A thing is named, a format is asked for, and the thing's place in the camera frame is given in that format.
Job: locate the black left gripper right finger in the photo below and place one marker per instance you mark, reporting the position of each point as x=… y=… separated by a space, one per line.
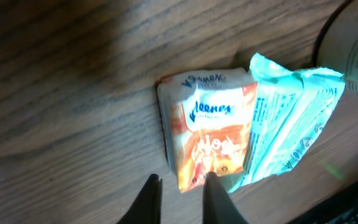
x=218 y=207

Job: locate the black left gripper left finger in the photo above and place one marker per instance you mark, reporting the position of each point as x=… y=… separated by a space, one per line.
x=146 y=208

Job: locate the orange Kleenex tissue pack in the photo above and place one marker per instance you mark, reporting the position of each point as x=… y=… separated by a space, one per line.
x=206 y=119

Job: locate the teal wet wipes pack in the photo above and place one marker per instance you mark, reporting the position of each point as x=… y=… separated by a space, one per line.
x=291 y=111

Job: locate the green lid glass jar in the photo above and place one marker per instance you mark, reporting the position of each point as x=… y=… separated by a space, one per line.
x=337 y=44

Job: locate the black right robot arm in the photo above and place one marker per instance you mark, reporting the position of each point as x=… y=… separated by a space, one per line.
x=341 y=208

